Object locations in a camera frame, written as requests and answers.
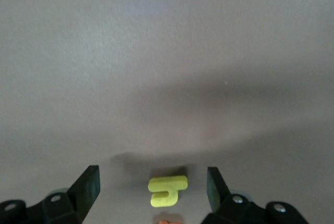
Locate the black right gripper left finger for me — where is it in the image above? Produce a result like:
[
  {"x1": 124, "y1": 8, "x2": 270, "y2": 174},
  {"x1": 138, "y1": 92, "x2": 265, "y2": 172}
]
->
[{"x1": 0, "y1": 165, "x2": 101, "y2": 224}]

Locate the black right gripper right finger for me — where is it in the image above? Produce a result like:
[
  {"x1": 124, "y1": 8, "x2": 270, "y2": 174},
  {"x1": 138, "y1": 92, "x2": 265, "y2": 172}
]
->
[{"x1": 202, "y1": 166, "x2": 310, "y2": 224}]

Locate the yellow letter h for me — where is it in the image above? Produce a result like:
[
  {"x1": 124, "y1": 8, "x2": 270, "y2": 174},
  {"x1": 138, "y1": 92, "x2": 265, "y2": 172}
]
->
[{"x1": 148, "y1": 175, "x2": 188, "y2": 207}]

